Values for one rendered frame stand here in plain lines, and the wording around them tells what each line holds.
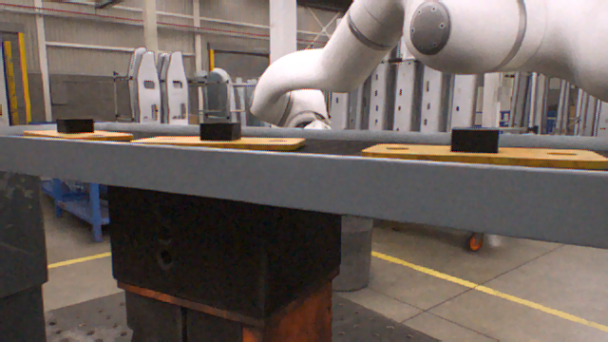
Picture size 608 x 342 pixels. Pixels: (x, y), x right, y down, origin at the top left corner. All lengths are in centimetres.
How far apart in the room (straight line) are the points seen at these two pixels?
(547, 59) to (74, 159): 49
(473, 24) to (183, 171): 37
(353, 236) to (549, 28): 243
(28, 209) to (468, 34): 42
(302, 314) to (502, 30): 36
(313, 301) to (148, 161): 12
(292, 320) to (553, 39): 43
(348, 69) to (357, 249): 226
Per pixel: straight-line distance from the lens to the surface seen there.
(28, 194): 45
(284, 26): 388
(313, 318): 26
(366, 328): 107
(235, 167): 16
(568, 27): 57
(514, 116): 785
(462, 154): 18
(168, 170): 18
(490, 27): 50
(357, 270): 300
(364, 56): 73
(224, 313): 23
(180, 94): 909
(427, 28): 50
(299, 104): 88
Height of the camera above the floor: 118
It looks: 9 degrees down
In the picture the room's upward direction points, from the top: straight up
